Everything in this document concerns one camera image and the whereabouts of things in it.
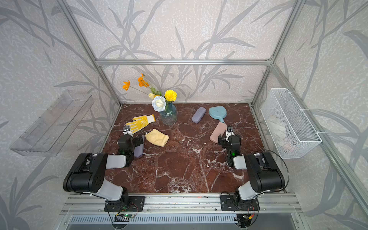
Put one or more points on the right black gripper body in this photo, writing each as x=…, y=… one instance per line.
x=223, y=140

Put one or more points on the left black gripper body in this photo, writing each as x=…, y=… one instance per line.
x=134, y=143

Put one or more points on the lavender eyeglass case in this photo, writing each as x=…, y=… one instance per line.
x=198, y=115
x=138, y=151

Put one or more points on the yellow microfiber cloth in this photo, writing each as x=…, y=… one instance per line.
x=157, y=138

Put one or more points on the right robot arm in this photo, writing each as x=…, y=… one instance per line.
x=263, y=172

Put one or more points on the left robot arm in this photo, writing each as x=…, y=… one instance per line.
x=87, y=175

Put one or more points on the pink eyeglass case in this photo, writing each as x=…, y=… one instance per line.
x=218, y=131

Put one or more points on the yellow work glove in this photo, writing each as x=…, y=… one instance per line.
x=140, y=122

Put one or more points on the teal hand mirror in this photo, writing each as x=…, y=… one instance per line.
x=218, y=112

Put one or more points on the glass vase with flowers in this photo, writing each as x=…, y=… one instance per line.
x=160, y=102

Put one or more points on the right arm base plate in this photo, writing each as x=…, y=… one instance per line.
x=235, y=203

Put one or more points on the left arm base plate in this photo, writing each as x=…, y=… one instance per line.
x=133, y=204

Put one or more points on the white wire mesh basket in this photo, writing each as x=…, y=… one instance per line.
x=292, y=132

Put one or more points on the clear acrylic wall shelf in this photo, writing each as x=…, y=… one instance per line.
x=47, y=136

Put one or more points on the aluminium mounting rail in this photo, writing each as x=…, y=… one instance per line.
x=185, y=203

